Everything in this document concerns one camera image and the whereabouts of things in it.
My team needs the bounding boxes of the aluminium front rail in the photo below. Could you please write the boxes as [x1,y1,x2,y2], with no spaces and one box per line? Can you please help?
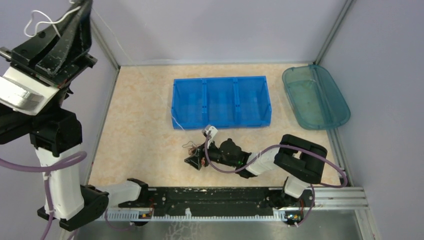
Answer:
[76,187,369,226]

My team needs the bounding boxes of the blue three-compartment bin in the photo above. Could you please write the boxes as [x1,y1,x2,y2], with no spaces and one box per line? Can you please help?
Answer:
[171,76,272,130]

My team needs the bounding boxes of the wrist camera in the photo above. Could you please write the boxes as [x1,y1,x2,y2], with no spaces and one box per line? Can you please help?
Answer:
[0,66,59,116]
[202,124,218,139]

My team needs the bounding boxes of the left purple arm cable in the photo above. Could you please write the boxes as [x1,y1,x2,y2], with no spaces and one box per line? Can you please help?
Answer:
[0,150,133,240]

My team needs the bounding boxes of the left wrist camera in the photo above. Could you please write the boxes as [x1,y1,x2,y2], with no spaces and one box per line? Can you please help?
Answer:
[0,66,59,116]

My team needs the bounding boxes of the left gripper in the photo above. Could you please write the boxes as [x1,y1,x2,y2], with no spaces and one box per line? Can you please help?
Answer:
[0,0,98,114]

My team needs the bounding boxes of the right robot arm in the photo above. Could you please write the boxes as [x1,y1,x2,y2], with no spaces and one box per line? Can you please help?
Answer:
[184,134,328,208]

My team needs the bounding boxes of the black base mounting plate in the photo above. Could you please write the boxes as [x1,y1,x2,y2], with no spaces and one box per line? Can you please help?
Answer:
[118,187,312,217]

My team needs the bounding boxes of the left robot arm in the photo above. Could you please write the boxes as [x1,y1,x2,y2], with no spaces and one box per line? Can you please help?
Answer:
[0,0,150,232]

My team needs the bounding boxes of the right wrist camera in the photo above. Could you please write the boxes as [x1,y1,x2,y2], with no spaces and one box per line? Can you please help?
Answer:
[202,124,218,139]

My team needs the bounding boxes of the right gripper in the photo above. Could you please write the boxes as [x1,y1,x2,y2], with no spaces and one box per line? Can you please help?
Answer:
[184,137,237,170]

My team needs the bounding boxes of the teal transparent plastic lid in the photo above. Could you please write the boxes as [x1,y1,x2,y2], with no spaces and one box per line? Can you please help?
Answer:
[281,64,351,130]

